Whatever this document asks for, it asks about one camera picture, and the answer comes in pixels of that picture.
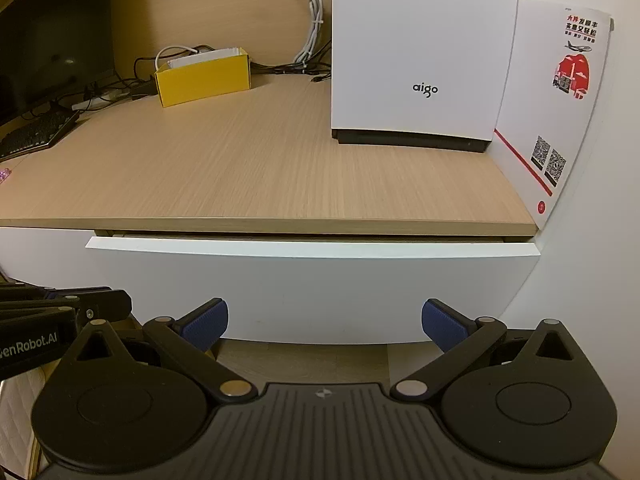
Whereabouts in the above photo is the white power strip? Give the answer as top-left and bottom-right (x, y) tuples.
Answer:
(71, 87), (132, 112)

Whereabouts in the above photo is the white cabinet panel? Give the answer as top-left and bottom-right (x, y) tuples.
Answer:
(0, 226), (97, 291)

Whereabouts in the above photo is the white computer case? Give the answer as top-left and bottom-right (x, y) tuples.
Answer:
(330, 0), (522, 155)

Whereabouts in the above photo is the white looped cable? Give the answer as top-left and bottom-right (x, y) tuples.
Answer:
(154, 45), (202, 72)

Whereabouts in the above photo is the wooden drawer white front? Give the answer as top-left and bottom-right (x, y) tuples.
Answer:
(85, 232), (541, 347)

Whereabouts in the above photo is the yellow cardboard box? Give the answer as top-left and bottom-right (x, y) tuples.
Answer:
(154, 47), (251, 108)

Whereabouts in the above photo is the white small box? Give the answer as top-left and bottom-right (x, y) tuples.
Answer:
(167, 47), (242, 69)

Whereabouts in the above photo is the black monitor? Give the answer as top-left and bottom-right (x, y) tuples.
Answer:
(0, 0), (117, 127)

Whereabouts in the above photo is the black cable tangle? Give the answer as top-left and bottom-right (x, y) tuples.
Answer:
(249, 57), (332, 85)
(80, 55), (160, 105)

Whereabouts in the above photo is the black keyboard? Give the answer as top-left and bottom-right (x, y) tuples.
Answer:
(0, 107), (81, 162)

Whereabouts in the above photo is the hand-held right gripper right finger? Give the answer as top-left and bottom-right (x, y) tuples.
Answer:
(390, 298), (582, 402)

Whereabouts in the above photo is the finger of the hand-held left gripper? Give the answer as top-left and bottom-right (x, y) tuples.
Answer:
(0, 283), (114, 302)
(0, 289), (134, 324)

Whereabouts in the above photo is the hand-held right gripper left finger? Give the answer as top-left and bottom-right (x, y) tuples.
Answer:
(62, 298), (256, 402)

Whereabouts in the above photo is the white cable bundle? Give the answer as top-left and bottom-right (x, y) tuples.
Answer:
(270, 0), (327, 67)

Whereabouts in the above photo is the white leaflet red print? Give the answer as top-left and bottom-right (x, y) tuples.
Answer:
(492, 0), (615, 228)

